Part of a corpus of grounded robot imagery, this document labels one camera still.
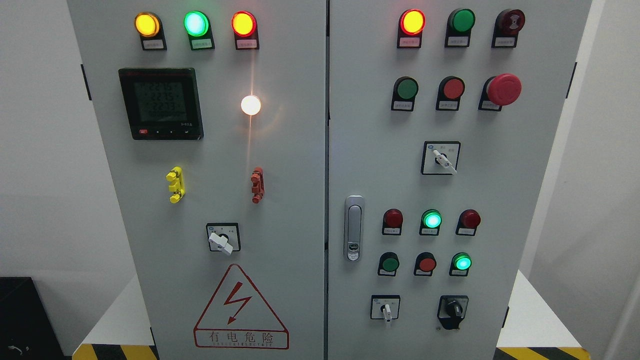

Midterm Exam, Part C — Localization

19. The white selector switch bottom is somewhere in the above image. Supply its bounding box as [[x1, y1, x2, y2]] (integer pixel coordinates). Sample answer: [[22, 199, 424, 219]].
[[370, 294, 402, 328]]

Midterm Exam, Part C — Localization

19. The silver door latch handle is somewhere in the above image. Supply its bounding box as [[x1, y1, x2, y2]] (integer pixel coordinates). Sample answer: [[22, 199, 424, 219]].
[[343, 194, 365, 262]]

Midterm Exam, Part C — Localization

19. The dark red buzzer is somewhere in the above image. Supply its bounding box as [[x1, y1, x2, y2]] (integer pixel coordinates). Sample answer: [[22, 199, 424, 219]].
[[491, 9, 526, 49]]

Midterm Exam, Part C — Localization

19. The red-orange indicator light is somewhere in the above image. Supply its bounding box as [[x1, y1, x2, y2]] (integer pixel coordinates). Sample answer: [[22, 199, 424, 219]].
[[231, 10, 259, 50], [397, 8, 426, 49]]

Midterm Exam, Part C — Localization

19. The green lit button lower right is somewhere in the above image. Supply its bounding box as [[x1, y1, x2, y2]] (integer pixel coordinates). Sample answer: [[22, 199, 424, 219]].
[[449, 252, 473, 277]]

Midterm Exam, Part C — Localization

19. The dark red indicator light left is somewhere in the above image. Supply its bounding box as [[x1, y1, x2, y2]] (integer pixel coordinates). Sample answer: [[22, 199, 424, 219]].
[[381, 208, 403, 236]]

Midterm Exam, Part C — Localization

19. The red terminal connector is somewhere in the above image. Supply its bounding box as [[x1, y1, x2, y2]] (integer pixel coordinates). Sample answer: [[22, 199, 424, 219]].
[[250, 166, 265, 204]]

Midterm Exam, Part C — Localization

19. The green push button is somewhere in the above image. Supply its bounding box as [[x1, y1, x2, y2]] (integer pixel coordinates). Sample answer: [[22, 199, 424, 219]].
[[377, 251, 400, 277], [445, 7, 476, 48]]

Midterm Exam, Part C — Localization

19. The white selector switch upper right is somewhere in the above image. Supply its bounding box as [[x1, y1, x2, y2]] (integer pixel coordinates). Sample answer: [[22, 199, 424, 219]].
[[420, 141, 461, 175]]

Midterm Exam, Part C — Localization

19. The red emergency stop button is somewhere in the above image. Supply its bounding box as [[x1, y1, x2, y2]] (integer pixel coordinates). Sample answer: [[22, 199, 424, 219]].
[[478, 73, 522, 112]]

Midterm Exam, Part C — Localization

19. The black box lower left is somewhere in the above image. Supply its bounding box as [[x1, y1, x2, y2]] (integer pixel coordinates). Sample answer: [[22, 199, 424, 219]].
[[0, 276, 65, 360]]

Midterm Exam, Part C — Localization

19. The green push button lower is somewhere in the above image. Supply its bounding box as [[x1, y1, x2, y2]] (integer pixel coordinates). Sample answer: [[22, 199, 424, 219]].
[[377, 251, 400, 277]]

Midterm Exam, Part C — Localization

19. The white selector switch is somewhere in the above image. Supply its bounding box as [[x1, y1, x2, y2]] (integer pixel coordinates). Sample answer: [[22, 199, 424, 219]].
[[420, 141, 461, 175], [370, 294, 402, 328]]

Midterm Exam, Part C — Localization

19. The yellow indicator light top left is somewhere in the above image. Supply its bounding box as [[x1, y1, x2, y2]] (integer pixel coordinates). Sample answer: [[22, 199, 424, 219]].
[[134, 11, 167, 51]]

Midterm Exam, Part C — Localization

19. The black rotary knob switch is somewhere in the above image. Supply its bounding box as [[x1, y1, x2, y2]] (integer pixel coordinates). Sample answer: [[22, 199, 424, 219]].
[[437, 295, 469, 330]]

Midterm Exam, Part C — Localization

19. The red-orange indicator light left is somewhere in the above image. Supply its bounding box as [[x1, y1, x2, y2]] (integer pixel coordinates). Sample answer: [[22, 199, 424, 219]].
[[231, 10, 259, 50]]

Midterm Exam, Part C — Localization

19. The yellow terminal connector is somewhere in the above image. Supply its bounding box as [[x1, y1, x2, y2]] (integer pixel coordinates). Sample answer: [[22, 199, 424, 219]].
[[166, 166, 186, 204]]

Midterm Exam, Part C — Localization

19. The green lit indicator light left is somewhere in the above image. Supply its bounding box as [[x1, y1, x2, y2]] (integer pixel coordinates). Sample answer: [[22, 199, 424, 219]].
[[183, 10, 215, 51]]

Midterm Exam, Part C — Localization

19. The white lit indicator lamp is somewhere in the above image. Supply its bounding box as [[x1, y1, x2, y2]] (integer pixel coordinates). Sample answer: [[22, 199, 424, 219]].
[[240, 95, 262, 116]]

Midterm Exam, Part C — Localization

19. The red push button second row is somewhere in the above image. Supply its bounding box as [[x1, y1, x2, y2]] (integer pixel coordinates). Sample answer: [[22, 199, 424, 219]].
[[435, 76, 466, 111]]

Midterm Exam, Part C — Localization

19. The red push button lower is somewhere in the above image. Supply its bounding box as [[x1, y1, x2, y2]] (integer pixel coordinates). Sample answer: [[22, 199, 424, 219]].
[[413, 251, 437, 277]]

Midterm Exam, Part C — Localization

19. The grey right cabinet door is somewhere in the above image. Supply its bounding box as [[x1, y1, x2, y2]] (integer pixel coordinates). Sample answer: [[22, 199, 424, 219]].
[[326, 0, 592, 360]]

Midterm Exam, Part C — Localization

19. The dark red indicator light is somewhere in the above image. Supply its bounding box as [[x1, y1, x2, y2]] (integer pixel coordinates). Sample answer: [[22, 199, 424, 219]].
[[455, 209, 482, 237], [381, 208, 403, 236]]

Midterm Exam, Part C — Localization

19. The green lit indicator middle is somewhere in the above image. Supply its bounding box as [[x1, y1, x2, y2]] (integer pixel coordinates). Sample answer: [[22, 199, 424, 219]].
[[419, 209, 442, 236]]

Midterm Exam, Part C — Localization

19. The green push button top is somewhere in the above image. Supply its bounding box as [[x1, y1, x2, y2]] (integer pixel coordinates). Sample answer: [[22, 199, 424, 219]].
[[445, 7, 476, 48]]

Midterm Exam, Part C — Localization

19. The dark red indicator light right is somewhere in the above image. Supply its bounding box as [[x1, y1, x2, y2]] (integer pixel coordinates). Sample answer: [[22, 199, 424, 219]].
[[455, 209, 482, 237]]

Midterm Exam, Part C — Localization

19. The black digital power meter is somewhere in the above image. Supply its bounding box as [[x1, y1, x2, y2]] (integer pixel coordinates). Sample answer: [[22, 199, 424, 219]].
[[118, 67, 204, 141]]

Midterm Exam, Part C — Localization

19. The red-orange indicator light right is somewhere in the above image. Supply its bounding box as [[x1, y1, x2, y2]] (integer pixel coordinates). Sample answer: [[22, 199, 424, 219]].
[[397, 8, 426, 49]]

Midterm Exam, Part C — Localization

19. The red electrical hazard sticker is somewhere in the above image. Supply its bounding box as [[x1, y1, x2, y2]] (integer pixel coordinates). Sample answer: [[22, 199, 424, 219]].
[[193, 264, 290, 350]]

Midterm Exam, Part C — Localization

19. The grey left cabinet door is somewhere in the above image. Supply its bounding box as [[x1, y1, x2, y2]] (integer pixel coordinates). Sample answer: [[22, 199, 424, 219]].
[[68, 0, 327, 360]]

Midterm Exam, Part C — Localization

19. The green push button second row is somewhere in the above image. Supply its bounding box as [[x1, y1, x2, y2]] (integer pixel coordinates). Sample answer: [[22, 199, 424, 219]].
[[391, 76, 419, 112]]

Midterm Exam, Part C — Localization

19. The white selector switch left door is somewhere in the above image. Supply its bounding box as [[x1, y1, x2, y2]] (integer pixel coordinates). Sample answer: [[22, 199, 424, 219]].
[[205, 222, 242, 256]]

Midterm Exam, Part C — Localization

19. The grey cabinet door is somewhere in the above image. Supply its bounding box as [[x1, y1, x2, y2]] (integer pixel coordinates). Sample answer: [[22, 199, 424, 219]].
[[68, 0, 327, 360], [326, 0, 592, 360]]

